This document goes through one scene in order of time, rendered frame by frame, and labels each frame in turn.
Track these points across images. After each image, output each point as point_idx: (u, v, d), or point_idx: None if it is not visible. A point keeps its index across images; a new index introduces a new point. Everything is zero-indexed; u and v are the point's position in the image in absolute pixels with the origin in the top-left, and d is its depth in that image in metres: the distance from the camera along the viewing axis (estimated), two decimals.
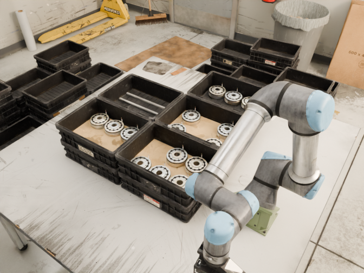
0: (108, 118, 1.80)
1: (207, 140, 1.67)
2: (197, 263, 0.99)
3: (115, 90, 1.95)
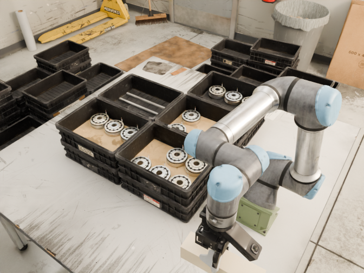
0: (108, 118, 1.80)
1: None
2: (199, 230, 0.88)
3: (115, 90, 1.95)
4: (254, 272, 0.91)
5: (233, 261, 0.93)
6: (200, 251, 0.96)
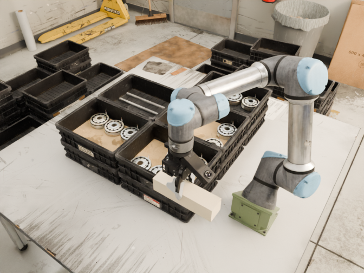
0: (108, 118, 1.80)
1: (207, 140, 1.67)
2: (165, 160, 1.06)
3: (115, 90, 1.95)
4: (210, 199, 1.09)
5: (195, 190, 1.11)
6: (169, 182, 1.14)
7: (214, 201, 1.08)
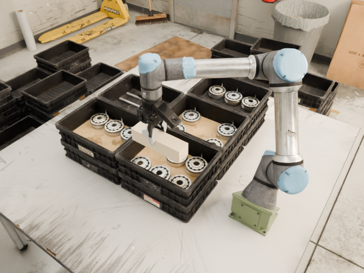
0: (108, 118, 1.80)
1: (207, 140, 1.67)
2: (140, 109, 1.25)
3: (115, 90, 1.95)
4: (179, 143, 1.28)
5: (166, 137, 1.30)
6: None
7: (182, 145, 1.27)
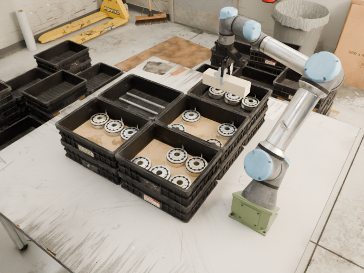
0: (108, 118, 1.80)
1: (207, 140, 1.67)
2: (214, 54, 1.60)
3: (115, 90, 1.95)
4: (244, 82, 1.62)
5: (233, 78, 1.65)
6: (214, 75, 1.68)
7: (246, 83, 1.62)
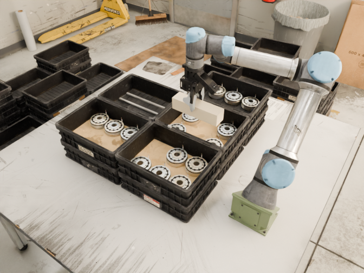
0: (108, 118, 1.80)
1: (207, 140, 1.67)
2: (182, 78, 1.43)
3: (115, 90, 1.95)
4: (216, 109, 1.46)
5: (204, 104, 1.48)
6: None
7: (219, 110, 1.45)
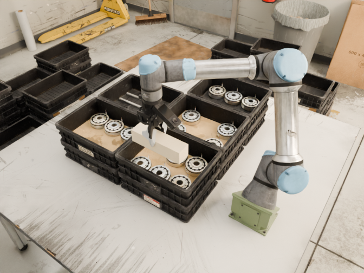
0: (108, 118, 1.80)
1: (207, 140, 1.67)
2: (140, 110, 1.26)
3: (115, 90, 1.95)
4: (179, 144, 1.28)
5: (166, 138, 1.31)
6: None
7: (182, 146, 1.27)
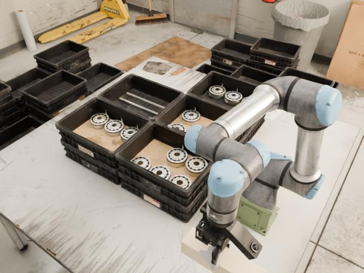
0: (108, 118, 1.80)
1: None
2: (200, 225, 0.87)
3: (115, 90, 1.95)
4: (254, 271, 0.90)
5: (233, 259, 0.92)
6: (201, 247, 0.95)
7: None
